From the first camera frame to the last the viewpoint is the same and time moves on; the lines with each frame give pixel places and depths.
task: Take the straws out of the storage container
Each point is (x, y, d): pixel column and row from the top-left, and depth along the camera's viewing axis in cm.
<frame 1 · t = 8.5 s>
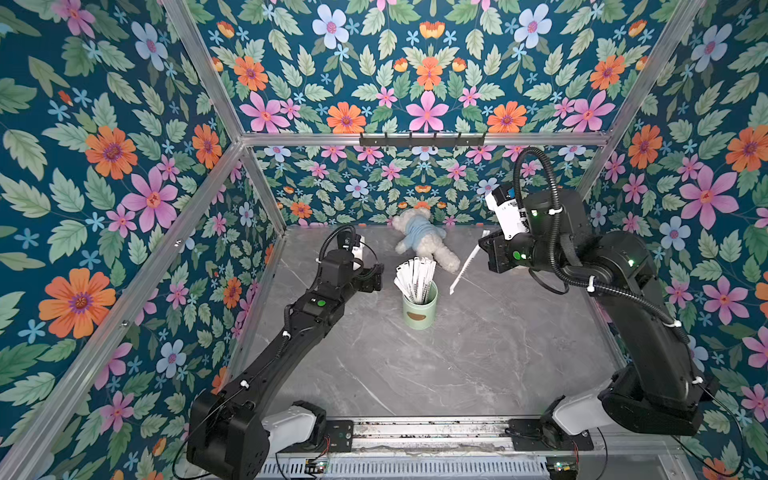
left hand: (373, 262, 80), fingers open
right hand: (487, 232, 60), fingers closed
green metal straw cup: (421, 316, 88), point 9 cm above the table
white teddy bear blue shirt: (423, 237, 107), point 10 cm above the table
bundle of wrapped straws: (414, 277, 88), point 16 cm above the table

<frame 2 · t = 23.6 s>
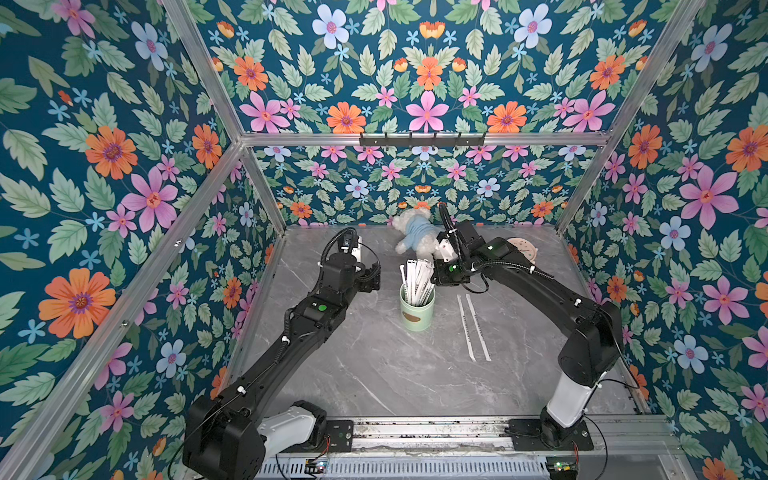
left hand: (367, 260, 79), fingers open
right hand: (438, 272, 84), fingers closed
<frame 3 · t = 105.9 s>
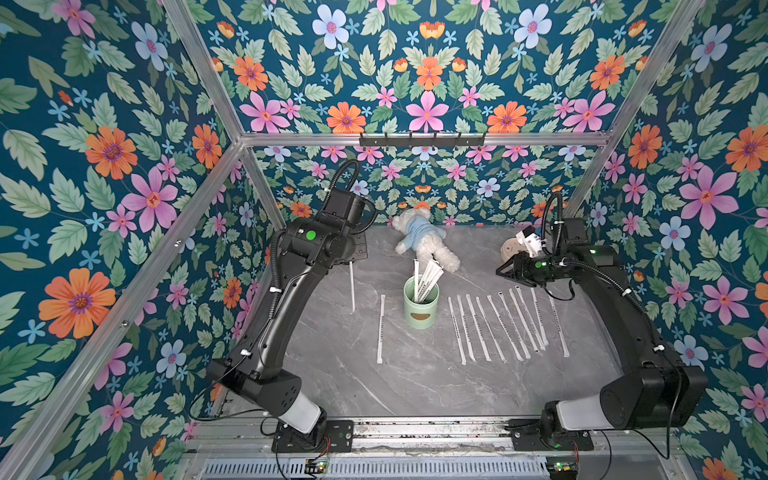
left hand: (358, 244, 70), fingers closed
right hand: (509, 267, 77), fingers open
twelfth white wrapped straw: (352, 287, 79), point 22 cm above the table
white wrapped straw 2: (523, 321, 95), on the table
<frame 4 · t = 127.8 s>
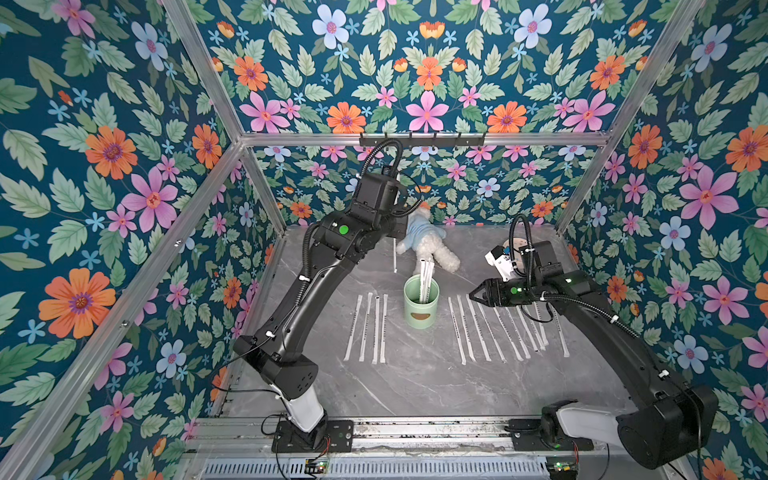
left hand: (401, 212, 70), fingers closed
right hand: (484, 289, 76), fingers open
bundle of wrapped straws: (426, 276, 88), point 16 cm above the table
fifteenth white wrapped straw: (394, 255, 80), point 27 cm above the table
